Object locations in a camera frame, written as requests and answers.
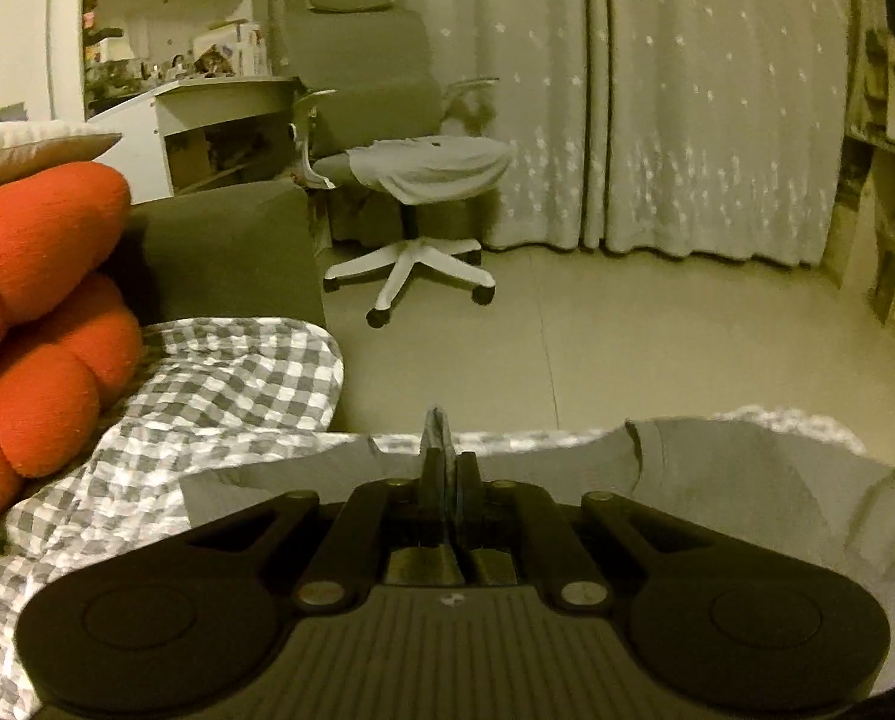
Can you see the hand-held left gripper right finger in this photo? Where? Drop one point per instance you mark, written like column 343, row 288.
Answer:
column 468, row 487

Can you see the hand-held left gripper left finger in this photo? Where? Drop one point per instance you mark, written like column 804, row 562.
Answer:
column 434, row 480

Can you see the grey pants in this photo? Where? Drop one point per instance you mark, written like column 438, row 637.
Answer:
column 755, row 480

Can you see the grey white checkered blanket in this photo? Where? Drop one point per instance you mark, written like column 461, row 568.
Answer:
column 214, row 390

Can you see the dark sofa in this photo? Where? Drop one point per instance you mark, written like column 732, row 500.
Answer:
column 222, row 247

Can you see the light grey draped cloth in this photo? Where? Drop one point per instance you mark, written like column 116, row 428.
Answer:
column 432, row 165

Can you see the white-based office chair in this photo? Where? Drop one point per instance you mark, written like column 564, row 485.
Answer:
column 372, row 67

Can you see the red knot cushion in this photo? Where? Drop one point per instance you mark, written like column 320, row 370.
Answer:
column 42, row 330

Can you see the white desk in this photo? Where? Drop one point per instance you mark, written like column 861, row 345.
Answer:
column 214, row 101

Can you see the star-patterned curtain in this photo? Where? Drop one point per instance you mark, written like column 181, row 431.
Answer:
column 680, row 90

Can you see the wooden storage shelf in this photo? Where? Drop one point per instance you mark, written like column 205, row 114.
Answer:
column 894, row 202

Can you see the cream pillow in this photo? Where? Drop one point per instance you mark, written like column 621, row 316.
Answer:
column 27, row 146

